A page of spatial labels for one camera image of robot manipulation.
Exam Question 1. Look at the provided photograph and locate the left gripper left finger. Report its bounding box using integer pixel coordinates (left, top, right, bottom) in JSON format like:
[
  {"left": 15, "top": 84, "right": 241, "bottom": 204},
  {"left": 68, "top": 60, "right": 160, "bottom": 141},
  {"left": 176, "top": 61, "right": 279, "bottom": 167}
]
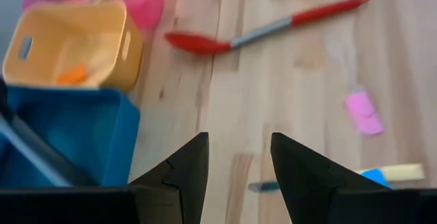
[{"left": 128, "top": 131, "right": 210, "bottom": 224}]

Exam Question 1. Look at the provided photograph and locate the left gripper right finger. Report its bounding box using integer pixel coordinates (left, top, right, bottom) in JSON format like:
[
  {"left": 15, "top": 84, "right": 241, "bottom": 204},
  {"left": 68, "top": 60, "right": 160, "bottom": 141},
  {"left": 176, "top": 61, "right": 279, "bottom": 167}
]
[{"left": 270, "top": 132, "right": 392, "bottom": 224}]

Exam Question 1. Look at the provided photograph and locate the blue plastic bin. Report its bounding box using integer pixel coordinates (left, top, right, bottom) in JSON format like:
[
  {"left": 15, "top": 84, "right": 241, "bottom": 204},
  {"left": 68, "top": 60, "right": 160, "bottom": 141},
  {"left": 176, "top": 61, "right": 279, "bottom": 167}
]
[{"left": 0, "top": 85, "right": 141, "bottom": 188}]

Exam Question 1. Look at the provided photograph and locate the pink spatula clear handle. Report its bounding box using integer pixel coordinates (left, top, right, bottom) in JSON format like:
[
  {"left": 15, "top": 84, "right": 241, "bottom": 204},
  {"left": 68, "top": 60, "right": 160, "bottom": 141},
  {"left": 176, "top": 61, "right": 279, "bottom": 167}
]
[{"left": 343, "top": 87, "right": 386, "bottom": 137}]

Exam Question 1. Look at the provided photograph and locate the red silicone spoon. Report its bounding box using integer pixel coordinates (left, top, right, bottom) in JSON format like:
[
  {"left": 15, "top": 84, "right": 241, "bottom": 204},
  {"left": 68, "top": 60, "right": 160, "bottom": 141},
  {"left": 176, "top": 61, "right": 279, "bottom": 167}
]
[{"left": 164, "top": 0, "right": 372, "bottom": 56}]

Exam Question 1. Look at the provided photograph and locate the blue spatula clear handle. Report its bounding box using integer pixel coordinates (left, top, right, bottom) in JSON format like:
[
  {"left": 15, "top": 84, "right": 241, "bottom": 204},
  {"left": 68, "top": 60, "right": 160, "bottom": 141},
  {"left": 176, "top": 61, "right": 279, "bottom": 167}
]
[{"left": 360, "top": 168, "right": 392, "bottom": 188}]

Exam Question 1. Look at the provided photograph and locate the orange spatula clear handle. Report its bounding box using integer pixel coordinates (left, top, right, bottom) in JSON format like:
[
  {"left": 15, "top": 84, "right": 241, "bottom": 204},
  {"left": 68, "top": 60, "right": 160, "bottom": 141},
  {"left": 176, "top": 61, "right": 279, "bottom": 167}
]
[{"left": 56, "top": 63, "right": 88, "bottom": 85}]

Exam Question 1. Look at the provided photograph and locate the orange plastic bin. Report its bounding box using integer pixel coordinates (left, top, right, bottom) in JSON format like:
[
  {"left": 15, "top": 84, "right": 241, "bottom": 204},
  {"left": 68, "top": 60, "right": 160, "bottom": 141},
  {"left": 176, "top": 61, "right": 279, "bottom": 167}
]
[{"left": 2, "top": 0, "right": 144, "bottom": 92}]

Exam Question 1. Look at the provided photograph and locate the grey-blue silicone spoon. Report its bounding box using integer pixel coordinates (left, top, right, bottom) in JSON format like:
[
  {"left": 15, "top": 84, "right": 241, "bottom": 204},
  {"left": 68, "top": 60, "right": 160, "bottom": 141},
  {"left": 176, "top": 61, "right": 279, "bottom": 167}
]
[{"left": 0, "top": 121, "right": 72, "bottom": 187}]

